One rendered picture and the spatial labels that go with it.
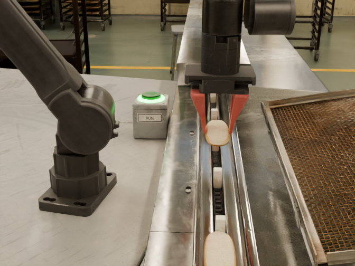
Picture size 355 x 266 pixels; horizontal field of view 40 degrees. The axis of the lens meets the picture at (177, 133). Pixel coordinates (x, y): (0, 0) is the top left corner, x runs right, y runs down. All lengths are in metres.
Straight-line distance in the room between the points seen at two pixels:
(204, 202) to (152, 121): 0.32
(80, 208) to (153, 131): 0.31
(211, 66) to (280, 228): 0.25
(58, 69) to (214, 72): 0.22
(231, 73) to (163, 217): 0.23
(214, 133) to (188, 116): 0.27
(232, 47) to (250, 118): 0.44
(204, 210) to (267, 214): 0.11
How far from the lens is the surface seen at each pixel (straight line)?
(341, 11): 8.06
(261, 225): 0.72
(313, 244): 0.57
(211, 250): 0.60
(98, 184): 0.76
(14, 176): 0.89
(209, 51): 0.70
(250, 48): 1.86
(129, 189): 0.81
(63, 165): 0.75
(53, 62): 0.70
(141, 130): 0.99
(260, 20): 0.70
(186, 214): 0.66
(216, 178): 0.76
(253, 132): 1.04
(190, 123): 0.96
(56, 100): 0.69
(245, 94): 0.71
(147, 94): 0.99
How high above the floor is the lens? 1.21
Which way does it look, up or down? 22 degrees down
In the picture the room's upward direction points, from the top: straight up
